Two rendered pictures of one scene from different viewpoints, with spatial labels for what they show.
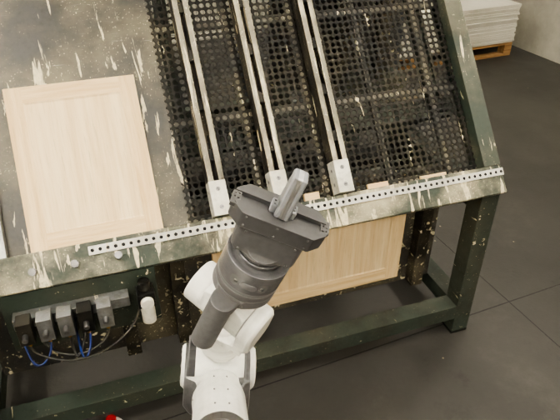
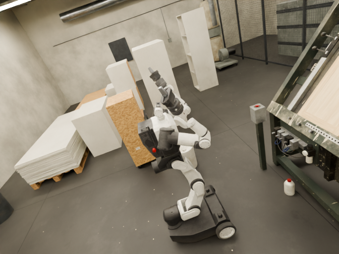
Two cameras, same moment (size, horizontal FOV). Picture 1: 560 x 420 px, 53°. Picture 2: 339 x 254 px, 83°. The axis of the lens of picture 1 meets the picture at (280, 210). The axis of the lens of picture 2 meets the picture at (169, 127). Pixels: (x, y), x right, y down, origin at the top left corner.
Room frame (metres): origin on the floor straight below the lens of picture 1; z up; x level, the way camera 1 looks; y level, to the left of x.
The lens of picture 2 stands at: (0.92, -1.01, 2.01)
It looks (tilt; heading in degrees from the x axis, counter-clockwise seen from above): 28 degrees down; 112
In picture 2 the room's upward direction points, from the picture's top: 20 degrees counter-clockwise
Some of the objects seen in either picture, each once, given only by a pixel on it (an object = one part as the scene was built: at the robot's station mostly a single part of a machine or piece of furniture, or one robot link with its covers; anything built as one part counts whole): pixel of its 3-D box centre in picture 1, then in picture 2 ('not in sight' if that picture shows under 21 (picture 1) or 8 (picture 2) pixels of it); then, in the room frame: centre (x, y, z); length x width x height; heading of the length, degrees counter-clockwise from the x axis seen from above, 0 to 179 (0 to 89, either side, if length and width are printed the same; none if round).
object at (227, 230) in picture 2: not in sight; (226, 230); (0.66, 0.12, 0.10); 0.20 x 0.05 x 0.20; 23
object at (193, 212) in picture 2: not in sight; (188, 207); (0.30, 0.26, 0.28); 0.21 x 0.20 x 0.13; 23
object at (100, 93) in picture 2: not in sight; (95, 104); (-3.94, 4.81, 0.22); 2.46 x 1.04 x 0.44; 113
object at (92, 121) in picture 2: not in sight; (100, 124); (-2.03, 2.36, 0.48); 1.00 x 0.64 x 0.95; 113
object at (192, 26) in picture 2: not in sight; (198, 52); (0.22, 4.74, 1.03); 0.60 x 0.58 x 2.05; 113
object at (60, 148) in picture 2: not in sight; (67, 139); (-3.07, 2.25, 0.31); 2.46 x 1.04 x 0.63; 113
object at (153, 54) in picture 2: not in sight; (160, 85); (-0.54, 2.95, 0.88); 0.90 x 0.60 x 1.75; 113
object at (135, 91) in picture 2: not in sight; (130, 98); (-2.01, 4.11, 0.36); 0.80 x 0.58 x 0.72; 113
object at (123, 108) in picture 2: not in sight; (134, 130); (-0.71, 1.53, 0.63); 0.50 x 0.42 x 1.25; 116
